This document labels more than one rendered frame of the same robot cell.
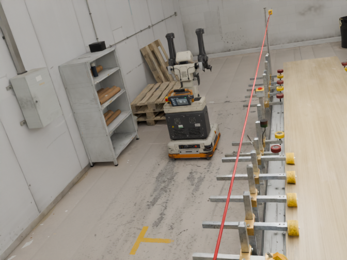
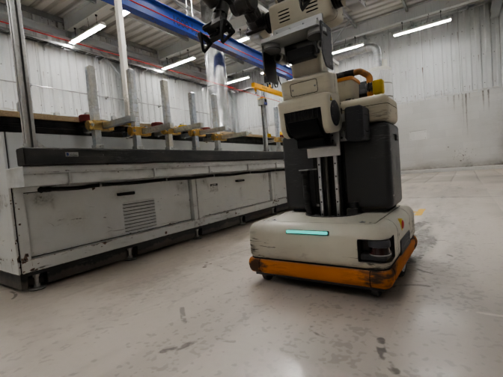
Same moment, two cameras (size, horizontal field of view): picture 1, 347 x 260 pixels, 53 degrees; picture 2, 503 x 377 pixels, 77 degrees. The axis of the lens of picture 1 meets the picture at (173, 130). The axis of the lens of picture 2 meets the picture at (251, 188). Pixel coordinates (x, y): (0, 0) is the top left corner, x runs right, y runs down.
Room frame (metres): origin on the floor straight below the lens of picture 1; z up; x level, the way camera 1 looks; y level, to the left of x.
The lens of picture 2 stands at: (6.08, -0.29, 0.51)
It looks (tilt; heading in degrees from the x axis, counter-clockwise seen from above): 3 degrees down; 193
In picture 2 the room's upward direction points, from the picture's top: 5 degrees counter-clockwise
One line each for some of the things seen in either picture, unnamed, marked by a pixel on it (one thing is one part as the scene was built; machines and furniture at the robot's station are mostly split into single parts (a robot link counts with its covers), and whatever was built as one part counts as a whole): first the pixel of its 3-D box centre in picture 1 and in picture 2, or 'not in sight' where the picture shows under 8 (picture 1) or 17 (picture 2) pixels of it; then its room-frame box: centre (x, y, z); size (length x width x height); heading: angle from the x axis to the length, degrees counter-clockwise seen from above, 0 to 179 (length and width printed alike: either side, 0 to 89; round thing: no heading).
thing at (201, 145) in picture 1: (189, 146); not in sight; (4.17, -0.16, 0.23); 0.41 x 0.02 x 0.08; 68
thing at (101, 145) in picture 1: (103, 106); not in sight; (5.00, 0.96, 0.78); 0.90 x 0.45 x 1.55; 159
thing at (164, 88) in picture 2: (267, 79); (166, 116); (4.14, -1.29, 0.92); 0.04 x 0.04 x 0.48; 69
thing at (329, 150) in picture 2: not in sight; (328, 126); (4.66, -0.27, 0.68); 0.28 x 0.27 x 0.25; 68
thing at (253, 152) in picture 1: (256, 180); not in sight; (2.04, -0.49, 0.89); 0.04 x 0.04 x 0.48; 69
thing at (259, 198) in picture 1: (250, 198); not in sight; (1.77, -0.37, 0.95); 0.50 x 0.04 x 0.04; 69
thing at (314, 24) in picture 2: (189, 78); (296, 48); (4.76, -0.37, 0.99); 0.28 x 0.16 x 0.22; 68
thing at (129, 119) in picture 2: (265, 77); (108, 125); (4.59, -1.40, 0.82); 0.43 x 0.03 x 0.04; 69
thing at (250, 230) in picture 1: (249, 223); not in sight; (1.55, -0.31, 0.95); 0.14 x 0.06 x 0.05; 159
